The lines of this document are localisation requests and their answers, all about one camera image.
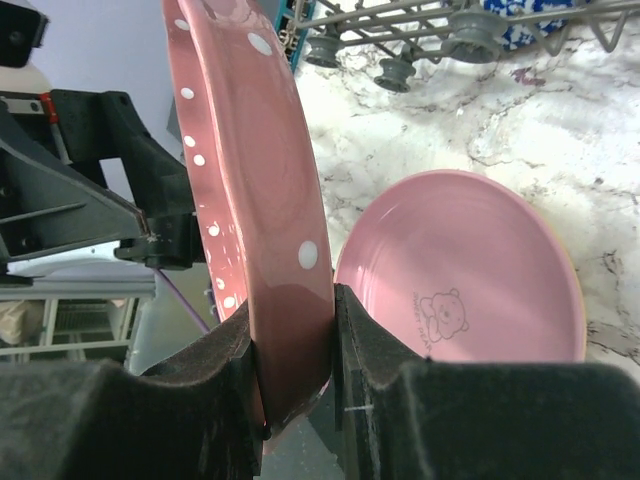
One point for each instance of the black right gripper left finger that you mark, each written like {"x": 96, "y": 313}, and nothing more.
{"x": 195, "y": 413}

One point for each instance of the grey wire dish rack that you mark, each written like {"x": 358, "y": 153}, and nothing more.
{"x": 472, "y": 32}

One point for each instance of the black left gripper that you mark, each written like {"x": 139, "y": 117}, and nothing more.
{"x": 49, "y": 208}

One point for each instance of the plain pink bear plate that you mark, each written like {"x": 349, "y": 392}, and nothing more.
{"x": 461, "y": 269}

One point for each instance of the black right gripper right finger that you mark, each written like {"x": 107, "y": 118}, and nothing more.
{"x": 381, "y": 408}

